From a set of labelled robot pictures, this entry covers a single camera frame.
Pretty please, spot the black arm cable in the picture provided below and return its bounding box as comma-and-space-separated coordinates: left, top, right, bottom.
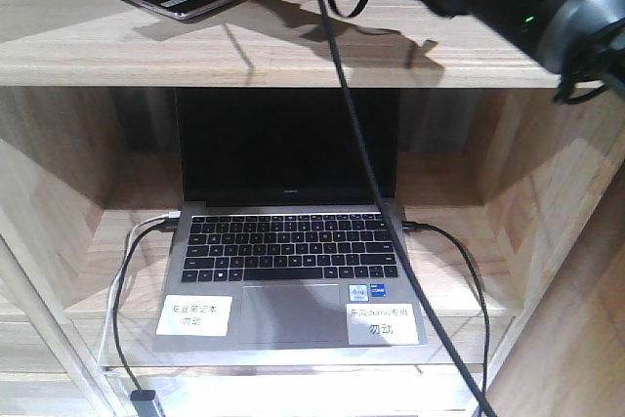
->
306, 0, 498, 417

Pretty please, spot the black laptop cable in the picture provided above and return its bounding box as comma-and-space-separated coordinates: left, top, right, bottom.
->
110, 215, 183, 394

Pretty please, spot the white laptop cable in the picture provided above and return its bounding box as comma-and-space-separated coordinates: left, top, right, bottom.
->
96, 210, 185, 369

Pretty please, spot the grey usb hub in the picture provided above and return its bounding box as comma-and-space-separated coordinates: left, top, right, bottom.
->
130, 390, 164, 417

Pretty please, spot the silver laptop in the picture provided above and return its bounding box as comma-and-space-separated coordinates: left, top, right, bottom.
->
154, 88, 425, 354

